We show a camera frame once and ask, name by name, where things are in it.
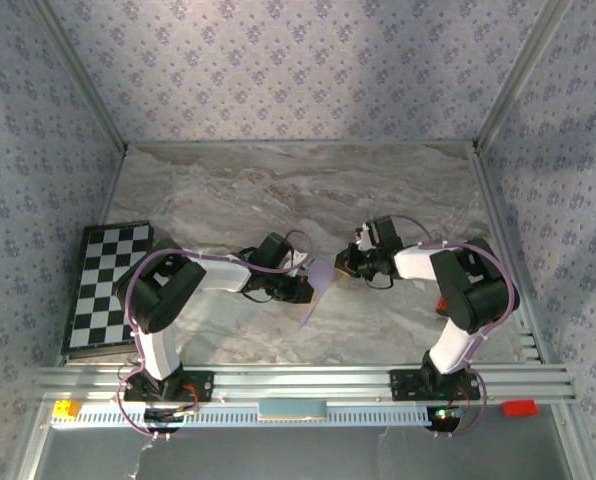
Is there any white slotted cable duct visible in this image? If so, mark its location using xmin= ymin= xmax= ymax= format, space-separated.
xmin=50 ymin=399 xmax=432 ymax=429

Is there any wide grooved aluminium rail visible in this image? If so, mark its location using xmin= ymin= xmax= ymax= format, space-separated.
xmin=32 ymin=364 xmax=577 ymax=404

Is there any black white checkerboard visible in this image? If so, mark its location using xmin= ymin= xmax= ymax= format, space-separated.
xmin=60 ymin=220 xmax=155 ymax=359

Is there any slanted aluminium frame post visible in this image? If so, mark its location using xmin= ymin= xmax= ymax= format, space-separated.
xmin=474 ymin=0 xmax=575 ymax=150

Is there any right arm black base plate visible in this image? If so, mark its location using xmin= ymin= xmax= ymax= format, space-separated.
xmin=388 ymin=368 xmax=482 ymax=403

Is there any lilac paper sheet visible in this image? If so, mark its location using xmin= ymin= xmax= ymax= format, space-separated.
xmin=297 ymin=258 xmax=337 ymax=331

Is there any yellow toy block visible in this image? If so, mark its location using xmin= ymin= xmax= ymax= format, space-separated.
xmin=52 ymin=399 xmax=82 ymax=420

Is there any grey blue flat box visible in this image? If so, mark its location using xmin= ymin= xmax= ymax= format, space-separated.
xmin=257 ymin=398 xmax=328 ymax=421

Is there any aluminium table edge rail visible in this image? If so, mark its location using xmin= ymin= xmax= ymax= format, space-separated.
xmin=470 ymin=142 xmax=552 ymax=366
xmin=125 ymin=140 xmax=479 ymax=150
xmin=97 ymin=147 xmax=129 ymax=226

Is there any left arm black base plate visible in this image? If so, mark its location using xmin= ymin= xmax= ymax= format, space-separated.
xmin=123 ymin=369 xmax=215 ymax=404

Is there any red toy block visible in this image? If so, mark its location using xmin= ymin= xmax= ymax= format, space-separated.
xmin=501 ymin=398 xmax=539 ymax=418

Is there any right gripper thin black wire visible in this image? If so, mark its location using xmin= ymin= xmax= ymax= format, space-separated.
xmin=365 ymin=272 xmax=394 ymax=292

